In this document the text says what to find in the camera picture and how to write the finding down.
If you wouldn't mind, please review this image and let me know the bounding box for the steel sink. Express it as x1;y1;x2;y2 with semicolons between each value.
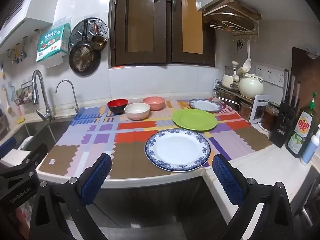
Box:
0;116;75;160

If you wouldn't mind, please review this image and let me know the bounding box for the dark wooden window sash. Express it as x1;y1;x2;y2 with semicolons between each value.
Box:
109;0;173;68
171;0;216;67

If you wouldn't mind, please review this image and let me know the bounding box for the thin chrome filter faucet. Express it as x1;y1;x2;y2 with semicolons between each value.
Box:
55;80;80;115

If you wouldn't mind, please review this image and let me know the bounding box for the wall rack with boards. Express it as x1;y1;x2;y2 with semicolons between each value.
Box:
202;0;262;34

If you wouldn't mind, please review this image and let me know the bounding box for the dark brown cutting board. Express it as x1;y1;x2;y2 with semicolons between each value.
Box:
291;46;320;130

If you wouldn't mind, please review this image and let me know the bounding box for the white bowl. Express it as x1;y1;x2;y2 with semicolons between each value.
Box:
124;103;151;121

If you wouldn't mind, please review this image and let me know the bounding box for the black wire basket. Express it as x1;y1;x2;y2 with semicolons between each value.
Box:
15;82;34;105

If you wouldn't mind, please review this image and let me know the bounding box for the green plate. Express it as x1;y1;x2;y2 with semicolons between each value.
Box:
172;109;218;132

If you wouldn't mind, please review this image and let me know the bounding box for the perforated steel steamer plate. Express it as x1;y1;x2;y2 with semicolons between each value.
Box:
69;17;110;52

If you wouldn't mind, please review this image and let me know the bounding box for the pink bowl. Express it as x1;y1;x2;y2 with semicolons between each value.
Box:
143;96;166;111

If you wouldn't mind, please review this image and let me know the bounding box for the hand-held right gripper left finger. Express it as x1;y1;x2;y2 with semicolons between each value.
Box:
29;152;112;240

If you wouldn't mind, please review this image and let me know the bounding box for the colourful patterned table mat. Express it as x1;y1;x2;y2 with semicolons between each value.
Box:
37;99;273;180

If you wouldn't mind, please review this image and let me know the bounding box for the glass jar with dark contents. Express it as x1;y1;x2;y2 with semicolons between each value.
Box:
261;102;280;132

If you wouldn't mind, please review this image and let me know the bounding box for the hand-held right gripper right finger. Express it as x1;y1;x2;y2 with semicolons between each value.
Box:
212;154;295;240

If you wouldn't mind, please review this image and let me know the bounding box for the red bowl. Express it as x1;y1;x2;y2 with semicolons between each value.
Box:
107;99;129;115

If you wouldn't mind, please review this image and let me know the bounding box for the white plastic stand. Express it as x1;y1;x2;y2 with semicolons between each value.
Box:
250;94;272;125

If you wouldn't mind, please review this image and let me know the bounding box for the green white paper towel box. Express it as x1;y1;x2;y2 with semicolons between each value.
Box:
36;22;71;63

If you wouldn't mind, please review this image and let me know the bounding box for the chrome kitchen faucet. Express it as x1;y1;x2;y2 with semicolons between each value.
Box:
32;69;55;122

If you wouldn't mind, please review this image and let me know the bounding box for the small brass pot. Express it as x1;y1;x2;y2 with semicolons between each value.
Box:
90;22;108;51

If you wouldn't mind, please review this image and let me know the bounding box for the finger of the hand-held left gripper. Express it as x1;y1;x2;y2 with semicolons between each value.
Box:
17;143;48;168
0;137;17;157

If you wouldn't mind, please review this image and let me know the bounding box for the white wire wall rack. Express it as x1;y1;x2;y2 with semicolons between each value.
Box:
209;0;260;47

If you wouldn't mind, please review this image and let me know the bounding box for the white wall socket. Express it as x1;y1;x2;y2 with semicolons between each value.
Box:
265;67;275;83
274;69;285;87
255;64;267;79

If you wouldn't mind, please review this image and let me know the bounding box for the green dish soap bottle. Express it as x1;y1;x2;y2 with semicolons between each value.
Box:
285;92;318;158

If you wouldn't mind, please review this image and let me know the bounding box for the steel pot with lid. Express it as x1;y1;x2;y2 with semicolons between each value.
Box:
217;92;240;110

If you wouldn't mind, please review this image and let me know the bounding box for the blue floral white plate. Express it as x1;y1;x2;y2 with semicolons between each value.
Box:
188;98;223;113
144;129;211;172

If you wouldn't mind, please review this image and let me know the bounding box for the black frying pan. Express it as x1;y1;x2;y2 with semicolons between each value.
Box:
69;21;95;76

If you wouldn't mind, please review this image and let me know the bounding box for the white ladle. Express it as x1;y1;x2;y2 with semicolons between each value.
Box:
242;40;252;70

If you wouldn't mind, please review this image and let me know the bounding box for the cream ceramic casserole pot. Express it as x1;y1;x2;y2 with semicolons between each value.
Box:
238;66;264;97

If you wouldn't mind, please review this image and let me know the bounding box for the blue pump bottle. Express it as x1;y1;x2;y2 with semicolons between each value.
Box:
300;124;320;165

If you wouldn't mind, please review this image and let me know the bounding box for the steel pot rack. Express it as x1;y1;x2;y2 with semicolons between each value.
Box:
214;80;252;120

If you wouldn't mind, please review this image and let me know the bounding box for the steel handled knife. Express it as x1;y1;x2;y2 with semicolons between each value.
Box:
294;81;301;108
288;75;296;105
282;69;290;103

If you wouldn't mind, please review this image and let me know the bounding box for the cream pot with glass lid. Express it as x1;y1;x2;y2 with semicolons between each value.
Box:
222;61;242;89

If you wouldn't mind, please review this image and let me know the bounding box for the black knife block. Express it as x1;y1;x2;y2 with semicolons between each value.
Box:
269;100;300;148

